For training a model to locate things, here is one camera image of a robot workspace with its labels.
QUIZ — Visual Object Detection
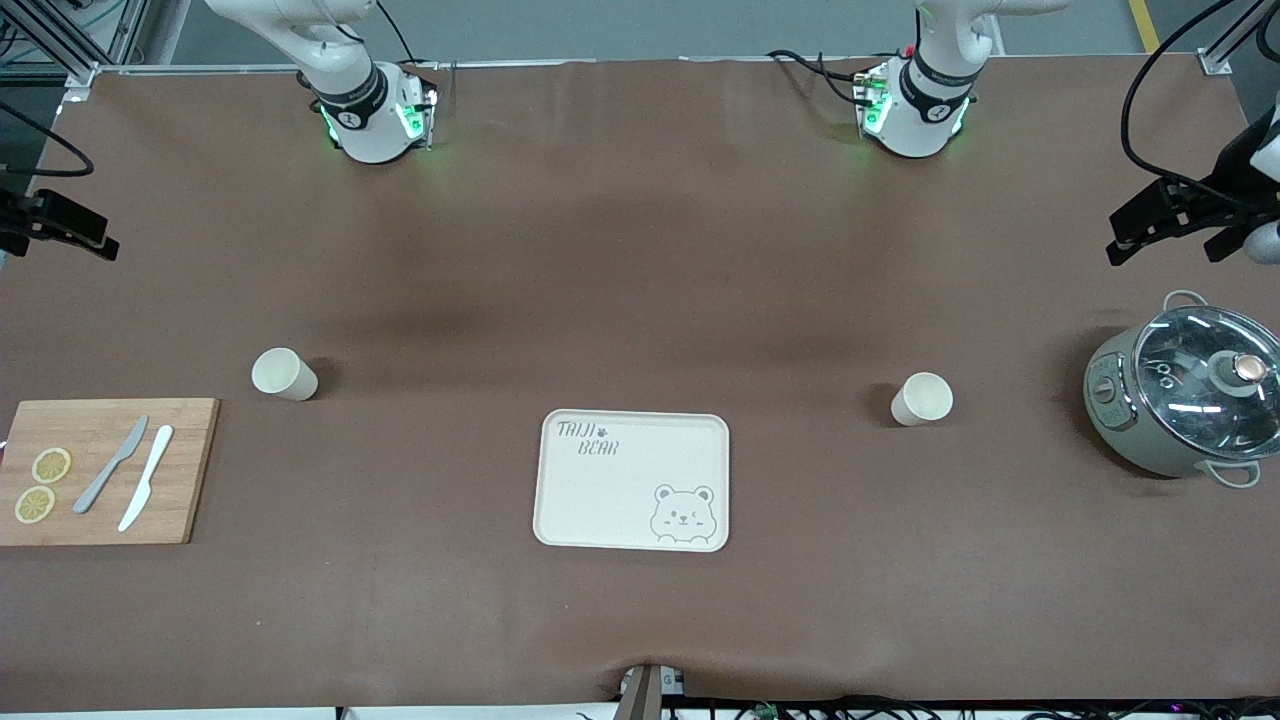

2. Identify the aluminium frame profile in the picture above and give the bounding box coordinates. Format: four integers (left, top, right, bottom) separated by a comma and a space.
1195, 0, 1280, 77
0, 0, 151, 86

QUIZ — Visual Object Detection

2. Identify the white IKEA cup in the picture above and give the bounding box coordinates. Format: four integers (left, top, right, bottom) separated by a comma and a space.
251, 347, 320, 403
890, 372, 955, 428

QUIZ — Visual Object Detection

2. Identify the grey plastic knife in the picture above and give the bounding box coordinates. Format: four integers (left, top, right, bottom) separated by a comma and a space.
73, 415, 150, 515

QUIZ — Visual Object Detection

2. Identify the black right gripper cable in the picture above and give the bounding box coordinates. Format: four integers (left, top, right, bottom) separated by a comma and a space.
0, 100, 96, 179

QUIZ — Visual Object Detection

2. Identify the black right arm base cable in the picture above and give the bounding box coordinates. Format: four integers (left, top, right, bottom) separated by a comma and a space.
375, 0, 442, 71

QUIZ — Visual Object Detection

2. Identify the glass pot lid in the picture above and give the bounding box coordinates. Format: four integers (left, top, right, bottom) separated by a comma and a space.
1134, 305, 1280, 461

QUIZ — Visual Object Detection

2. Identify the grey-green electric cooking pot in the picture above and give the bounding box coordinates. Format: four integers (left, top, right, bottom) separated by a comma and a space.
1083, 290, 1280, 489

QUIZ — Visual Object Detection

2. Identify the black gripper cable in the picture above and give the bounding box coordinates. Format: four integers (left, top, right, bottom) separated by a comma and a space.
1120, 0, 1280, 206
0, 100, 96, 179

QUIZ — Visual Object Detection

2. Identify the metal table edge clamp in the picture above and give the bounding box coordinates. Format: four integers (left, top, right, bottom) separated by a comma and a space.
618, 662, 687, 720

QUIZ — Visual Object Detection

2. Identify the cream tray with bear print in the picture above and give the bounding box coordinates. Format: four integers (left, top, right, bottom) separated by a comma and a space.
532, 409, 731, 553

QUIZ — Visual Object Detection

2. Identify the black left arm base cable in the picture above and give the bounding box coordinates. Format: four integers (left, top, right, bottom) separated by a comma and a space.
767, 48, 873, 107

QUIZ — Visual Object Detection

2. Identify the white plastic knife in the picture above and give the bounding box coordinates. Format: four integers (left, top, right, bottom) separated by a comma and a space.
118, 425, 175, 533

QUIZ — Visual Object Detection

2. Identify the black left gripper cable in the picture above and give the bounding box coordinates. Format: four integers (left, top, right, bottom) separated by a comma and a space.
1120, 0, 1280, 206

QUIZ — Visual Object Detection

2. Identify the black arm base cable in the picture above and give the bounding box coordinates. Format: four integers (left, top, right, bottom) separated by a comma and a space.
375, 0, 442, 71
767, 48, 873, 107

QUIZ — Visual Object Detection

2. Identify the wooden cutting board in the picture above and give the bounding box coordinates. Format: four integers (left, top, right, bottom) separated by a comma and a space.
0, 398, 221, 547

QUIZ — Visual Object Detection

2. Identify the brown table mat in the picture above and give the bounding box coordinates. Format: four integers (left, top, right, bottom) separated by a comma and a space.
0, 58, 1280, 713

